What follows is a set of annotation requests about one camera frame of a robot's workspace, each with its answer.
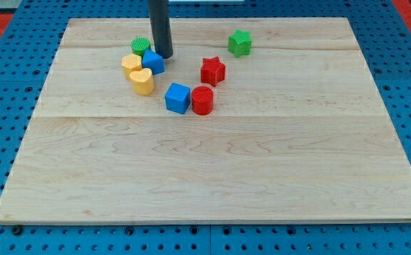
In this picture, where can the yellow hexagon block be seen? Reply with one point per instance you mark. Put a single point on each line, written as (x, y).
(131, 63)

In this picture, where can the light wooden board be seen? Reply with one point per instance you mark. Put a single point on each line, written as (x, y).
(298, 134)

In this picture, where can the blue cube block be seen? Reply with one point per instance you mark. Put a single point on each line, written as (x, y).
(178, 98)

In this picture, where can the red star block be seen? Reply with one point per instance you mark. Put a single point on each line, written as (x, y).
(212, 71)

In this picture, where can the red cylinder block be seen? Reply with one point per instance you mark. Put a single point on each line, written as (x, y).
(202, 100)

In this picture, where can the green cylinder block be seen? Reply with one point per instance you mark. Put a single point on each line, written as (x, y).
(140, 45)

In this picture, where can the yellow heart block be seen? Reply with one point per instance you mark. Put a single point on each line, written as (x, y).
(142, 81)

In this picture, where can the green star block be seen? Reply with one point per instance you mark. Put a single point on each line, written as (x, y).
(240, 43)

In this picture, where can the blue triangular block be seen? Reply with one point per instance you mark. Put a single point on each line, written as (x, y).
(153, 61)

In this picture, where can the blue perforated base panel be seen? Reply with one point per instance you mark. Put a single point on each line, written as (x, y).
(27, 50)

